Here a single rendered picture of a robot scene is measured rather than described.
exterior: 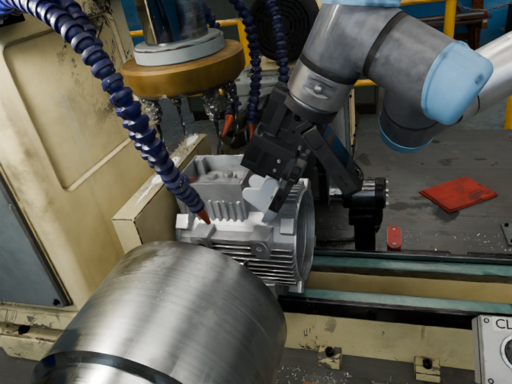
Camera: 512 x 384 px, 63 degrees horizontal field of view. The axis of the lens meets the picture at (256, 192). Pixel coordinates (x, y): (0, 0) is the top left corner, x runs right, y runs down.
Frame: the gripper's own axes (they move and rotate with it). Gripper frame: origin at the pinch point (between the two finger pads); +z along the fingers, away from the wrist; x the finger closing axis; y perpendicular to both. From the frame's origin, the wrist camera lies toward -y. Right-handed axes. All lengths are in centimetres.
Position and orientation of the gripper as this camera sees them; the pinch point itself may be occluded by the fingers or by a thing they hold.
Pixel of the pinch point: (270, 216)
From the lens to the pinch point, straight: 64.6
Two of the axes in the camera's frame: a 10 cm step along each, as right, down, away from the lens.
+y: -9.0, -4.3, 0.1
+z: -3.4, 7.3, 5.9
